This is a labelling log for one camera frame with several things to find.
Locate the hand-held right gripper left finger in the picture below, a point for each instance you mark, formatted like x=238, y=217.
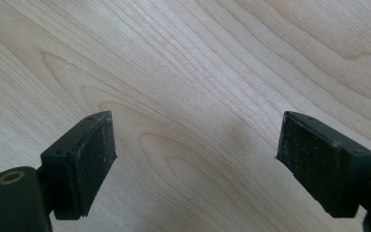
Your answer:
x=80, y=167

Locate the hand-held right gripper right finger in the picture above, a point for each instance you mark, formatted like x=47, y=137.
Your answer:
x=322, y=164

